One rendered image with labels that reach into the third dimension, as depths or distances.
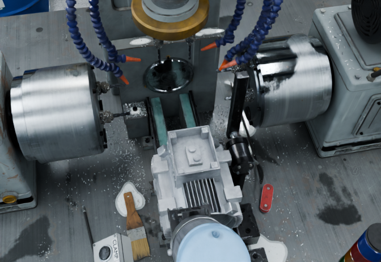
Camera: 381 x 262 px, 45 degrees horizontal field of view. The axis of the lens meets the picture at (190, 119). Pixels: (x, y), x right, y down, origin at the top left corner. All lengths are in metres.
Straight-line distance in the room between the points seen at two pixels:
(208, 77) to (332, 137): 0.41
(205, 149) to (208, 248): 0.54
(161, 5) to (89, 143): 0.39
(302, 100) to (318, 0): 0.83
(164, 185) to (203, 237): 0.54
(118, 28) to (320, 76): 0.58
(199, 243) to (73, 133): 0.66
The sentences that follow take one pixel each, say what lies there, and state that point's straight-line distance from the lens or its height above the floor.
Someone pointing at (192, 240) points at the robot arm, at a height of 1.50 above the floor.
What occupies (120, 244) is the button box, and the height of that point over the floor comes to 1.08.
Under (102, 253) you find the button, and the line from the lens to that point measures 1.05.
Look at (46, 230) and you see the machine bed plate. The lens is 1.40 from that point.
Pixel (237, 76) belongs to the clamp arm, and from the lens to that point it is 1.06.
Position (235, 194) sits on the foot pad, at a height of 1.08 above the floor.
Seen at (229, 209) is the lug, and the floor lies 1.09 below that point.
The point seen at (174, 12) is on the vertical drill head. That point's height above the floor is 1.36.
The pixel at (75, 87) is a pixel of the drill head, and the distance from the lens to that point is 1.18.
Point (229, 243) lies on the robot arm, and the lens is 0.59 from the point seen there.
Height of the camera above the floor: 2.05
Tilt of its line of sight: 55 degrees down
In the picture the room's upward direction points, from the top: 2 degrees clockwise
